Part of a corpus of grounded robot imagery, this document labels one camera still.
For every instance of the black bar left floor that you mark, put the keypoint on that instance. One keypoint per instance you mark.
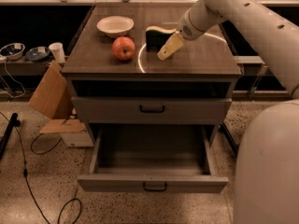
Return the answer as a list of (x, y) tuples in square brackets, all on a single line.
[(12, 123)]

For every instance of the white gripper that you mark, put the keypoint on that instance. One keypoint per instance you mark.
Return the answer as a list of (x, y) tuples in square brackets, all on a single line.
[(186, 28)]

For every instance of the grey side shelf left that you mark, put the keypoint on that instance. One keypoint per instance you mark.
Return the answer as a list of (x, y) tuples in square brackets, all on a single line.
[(24, 67)]

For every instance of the brown cardboard box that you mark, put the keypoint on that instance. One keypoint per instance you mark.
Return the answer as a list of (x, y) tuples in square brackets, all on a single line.
[(52, 98)]

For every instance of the white foam cup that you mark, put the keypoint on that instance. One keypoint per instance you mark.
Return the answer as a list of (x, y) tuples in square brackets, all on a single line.
[(57, 50)]

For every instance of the closed grey upper drawer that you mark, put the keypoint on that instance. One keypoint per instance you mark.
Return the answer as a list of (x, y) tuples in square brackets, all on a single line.
[(151, 110)]

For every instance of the white ceramic bowl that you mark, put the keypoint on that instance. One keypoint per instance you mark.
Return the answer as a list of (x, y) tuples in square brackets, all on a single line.
[(115, 26)]

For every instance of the black stand legs right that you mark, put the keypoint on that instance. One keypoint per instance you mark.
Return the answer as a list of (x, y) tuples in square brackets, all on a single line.
[(229, 138)]

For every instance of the red apple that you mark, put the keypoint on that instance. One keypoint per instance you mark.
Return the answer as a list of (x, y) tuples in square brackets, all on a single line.
[(123, 48)]

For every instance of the blue bowl far left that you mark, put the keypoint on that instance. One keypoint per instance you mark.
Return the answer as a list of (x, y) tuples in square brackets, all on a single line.
[(13, 51)]

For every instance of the grey wooden drawer cabinet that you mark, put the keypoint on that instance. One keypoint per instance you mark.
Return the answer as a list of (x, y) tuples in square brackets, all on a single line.
[(204, 68)]

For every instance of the open grey lower drawer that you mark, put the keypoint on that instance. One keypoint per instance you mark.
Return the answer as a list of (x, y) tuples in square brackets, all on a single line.
[(152, 158)]

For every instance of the blue bowl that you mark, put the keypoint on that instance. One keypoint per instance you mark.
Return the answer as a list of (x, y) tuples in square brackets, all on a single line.
[(38, 54), (13, 51)]

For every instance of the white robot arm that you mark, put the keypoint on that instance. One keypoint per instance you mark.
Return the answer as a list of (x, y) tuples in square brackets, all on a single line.
[(267, 166)]

